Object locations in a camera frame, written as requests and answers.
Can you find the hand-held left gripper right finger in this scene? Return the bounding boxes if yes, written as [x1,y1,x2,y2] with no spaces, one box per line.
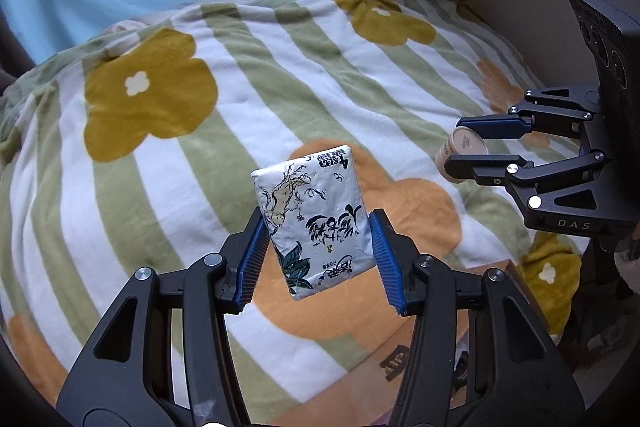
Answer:
[369,209,586,427]

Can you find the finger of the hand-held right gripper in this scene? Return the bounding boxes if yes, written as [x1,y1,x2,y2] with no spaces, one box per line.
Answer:
[456,87,601,140]
[444,151,608,208]

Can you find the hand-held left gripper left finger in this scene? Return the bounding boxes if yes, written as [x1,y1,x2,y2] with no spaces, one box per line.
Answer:
[56,209,273,427]

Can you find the small round beige jar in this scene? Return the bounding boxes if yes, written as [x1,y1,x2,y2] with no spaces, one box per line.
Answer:
[434,127,488,182]

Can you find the white printed tissue packet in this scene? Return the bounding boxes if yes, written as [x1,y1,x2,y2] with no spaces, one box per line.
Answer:
[251,144,377,302]

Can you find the brown cardboard box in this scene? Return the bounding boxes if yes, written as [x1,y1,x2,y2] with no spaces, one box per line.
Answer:
[372,259,551,408]

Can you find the striped flower print blanket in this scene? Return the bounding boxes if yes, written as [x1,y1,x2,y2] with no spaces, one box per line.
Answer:
[0,0,591,427]

